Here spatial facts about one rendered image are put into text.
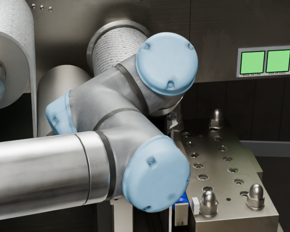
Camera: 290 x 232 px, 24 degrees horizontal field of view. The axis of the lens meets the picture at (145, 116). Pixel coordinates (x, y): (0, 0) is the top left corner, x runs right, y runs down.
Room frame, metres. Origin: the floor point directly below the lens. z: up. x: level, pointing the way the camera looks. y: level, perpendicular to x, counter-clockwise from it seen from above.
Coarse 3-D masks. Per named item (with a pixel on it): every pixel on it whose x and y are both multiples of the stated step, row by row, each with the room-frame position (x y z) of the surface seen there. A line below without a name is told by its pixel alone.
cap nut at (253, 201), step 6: (252, 186) 1.06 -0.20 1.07; (258, 186) 1.06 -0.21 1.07; (252, 192) 1.05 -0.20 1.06; (258, 192) 1.05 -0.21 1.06; (252, 198) 1.05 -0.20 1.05; (258, 198) 1.05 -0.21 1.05; (264, 198) 1.05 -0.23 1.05; (246, 204) 1.06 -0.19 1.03; (252, 204) 1.05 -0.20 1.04; (258, 204) 1.04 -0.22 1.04; (264, 204) 1.05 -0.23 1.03
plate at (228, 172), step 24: (192, 120) 1.40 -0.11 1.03; (192, 144) 1.29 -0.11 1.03; (216, 144) 1.29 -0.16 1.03; (240, 144) 1.29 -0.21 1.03; (192, 168) 1.19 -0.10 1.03; (216, 168) 1.19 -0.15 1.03; (240, 168) 1.19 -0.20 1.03; (192, 192) 1.10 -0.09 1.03; (216, 192) 1.10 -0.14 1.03; (240, 192) 1.10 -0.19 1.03; (264, 192) 1.10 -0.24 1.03; (192, 216) 1.03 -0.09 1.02; (216, 216) 1.02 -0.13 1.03; (240, 216) 1.02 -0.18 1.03; (264, 216) 1.02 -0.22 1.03
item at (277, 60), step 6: (270, 54) 1.39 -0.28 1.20; (276, 54) 1.39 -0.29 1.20; (282, 54) 1.40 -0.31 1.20; (288, 54) 1.40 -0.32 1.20; (270, 60) 1.39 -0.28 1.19; (276, 60) 1.39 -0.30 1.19; (282, 60) 1.40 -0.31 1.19; (288, 60) 1.40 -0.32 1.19; (270, 66) 1.39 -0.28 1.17; (276, 66) 1.39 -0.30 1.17; (282, 66) 1.40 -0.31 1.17
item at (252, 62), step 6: (246, 54) 1.38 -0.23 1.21; (252, 54) 1.39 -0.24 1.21; (258, 54) 1.39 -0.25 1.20; (246, 60) 1.38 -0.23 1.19; (252, 60) 1.39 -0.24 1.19; (258, 60) 1.39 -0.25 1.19; (246, 66) 1.38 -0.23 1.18; (252, 66) 1.39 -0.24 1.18; (258, 66) 1.39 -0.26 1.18; (246, 72) 1.38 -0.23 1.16; (252, 72) 1.39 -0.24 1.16
